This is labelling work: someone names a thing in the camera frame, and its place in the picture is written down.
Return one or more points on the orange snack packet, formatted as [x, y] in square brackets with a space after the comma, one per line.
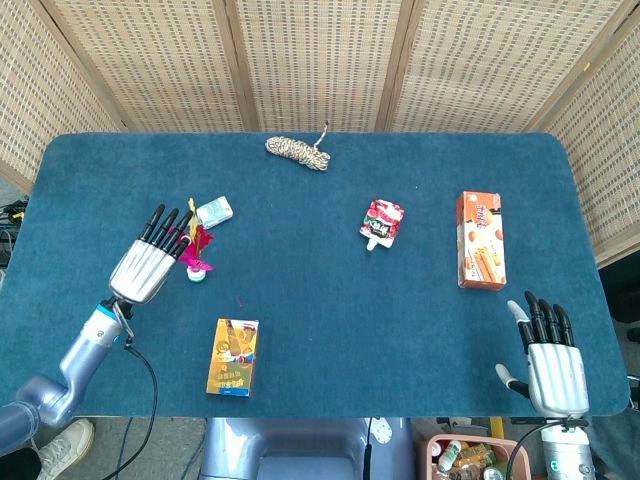
[475, 455]

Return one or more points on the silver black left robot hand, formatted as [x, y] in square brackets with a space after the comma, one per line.
[140, 270]

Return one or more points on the white green bottle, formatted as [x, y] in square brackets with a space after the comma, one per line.
[450, 454]

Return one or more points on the white sneaker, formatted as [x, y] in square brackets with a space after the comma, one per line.
[65, 447]

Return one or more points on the yellow snack box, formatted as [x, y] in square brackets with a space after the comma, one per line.
[232, 357]

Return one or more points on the pale green tissue pack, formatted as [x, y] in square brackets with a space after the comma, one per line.
[216, 212]

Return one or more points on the pink plastic basket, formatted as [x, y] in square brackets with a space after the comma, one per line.
[517, 457]

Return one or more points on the feather shuttlecock with green base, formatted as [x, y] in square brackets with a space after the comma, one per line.
[196, 257]

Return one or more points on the red snack pouch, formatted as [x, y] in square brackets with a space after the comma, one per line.
[382, 222]

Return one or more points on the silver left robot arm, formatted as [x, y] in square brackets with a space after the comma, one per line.
[80, 360]

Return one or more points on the woven rattan folding screen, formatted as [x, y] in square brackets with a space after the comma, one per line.
[325, 60]

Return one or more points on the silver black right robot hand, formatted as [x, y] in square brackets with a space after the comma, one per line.
[557, 375]

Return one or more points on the blue felt table cover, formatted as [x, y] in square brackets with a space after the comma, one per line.
[325, 300]

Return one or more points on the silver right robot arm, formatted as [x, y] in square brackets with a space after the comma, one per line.
[567, 450]

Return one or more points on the orange biscuit roll box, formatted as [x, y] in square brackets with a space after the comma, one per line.
[480, 240]

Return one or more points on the black equipment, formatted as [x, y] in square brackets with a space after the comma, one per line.
[620, 290]

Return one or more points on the blue-grey robot torso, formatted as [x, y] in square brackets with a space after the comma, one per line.
[300, 450]

